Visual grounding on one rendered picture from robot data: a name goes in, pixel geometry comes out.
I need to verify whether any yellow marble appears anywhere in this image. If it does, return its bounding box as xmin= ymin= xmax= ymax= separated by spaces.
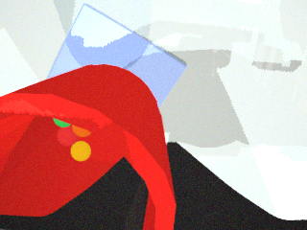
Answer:
xmin=70 ymin=141 xmax=91 ymax=161

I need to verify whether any red cup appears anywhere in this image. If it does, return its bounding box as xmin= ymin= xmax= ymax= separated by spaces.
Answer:
xmin=0 ymin=64 xmax=176 ymax=230

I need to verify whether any orange marble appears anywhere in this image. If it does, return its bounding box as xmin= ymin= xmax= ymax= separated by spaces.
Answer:
xmin=73 ymin=126 xmax=91 ymax=137

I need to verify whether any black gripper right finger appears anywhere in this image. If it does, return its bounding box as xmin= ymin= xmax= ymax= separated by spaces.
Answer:
xmin=166 ymin=142 xmax=307 ymax=230

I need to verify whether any green marble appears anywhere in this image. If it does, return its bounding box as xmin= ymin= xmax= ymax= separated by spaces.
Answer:
xmin=53 ymin=118 xmax=72 ymax=127

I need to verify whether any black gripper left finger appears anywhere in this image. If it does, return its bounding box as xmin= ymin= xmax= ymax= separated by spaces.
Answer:
xmin=0 ymin=156 xmax=149 ymax=230

